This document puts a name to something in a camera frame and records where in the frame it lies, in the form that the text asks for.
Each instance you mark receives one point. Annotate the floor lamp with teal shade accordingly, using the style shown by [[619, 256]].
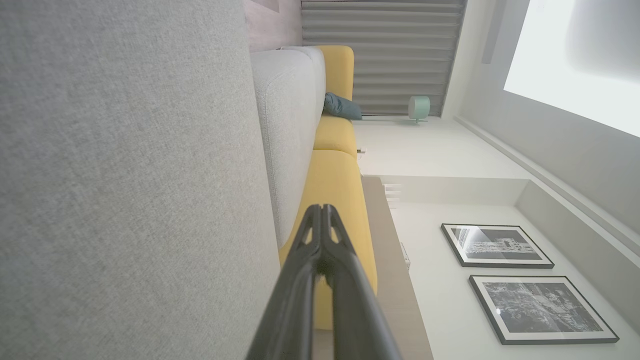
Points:
[[419, 108]]

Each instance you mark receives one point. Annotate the white ribbed ornament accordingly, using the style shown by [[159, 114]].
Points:
[[392, 195]]

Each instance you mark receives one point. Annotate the black framed city photograph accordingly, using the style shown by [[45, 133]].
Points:
[[497, 246], [542, 309]]

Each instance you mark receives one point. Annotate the beige wooden wall ledge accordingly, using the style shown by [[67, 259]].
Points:
[[395, 300]]

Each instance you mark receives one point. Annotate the yellow sofa back cushion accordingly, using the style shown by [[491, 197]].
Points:
[[340, 70], [336, 136], [337, 190]]

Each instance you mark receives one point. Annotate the large grey sofa seat cushion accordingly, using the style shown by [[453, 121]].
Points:
[[125, 175]]

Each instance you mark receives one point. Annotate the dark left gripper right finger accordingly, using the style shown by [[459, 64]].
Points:
[[357, 310]]

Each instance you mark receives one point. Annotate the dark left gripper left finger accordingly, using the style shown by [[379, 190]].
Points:
[[290, 310]]

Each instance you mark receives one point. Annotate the small white ledge object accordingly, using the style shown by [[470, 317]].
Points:
[[405, 256]]

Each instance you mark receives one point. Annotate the grey pleated curtain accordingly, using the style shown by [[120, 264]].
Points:
[[390, 55]]

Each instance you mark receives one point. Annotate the teal throw pillow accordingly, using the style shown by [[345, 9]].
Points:
[[342, 106]]

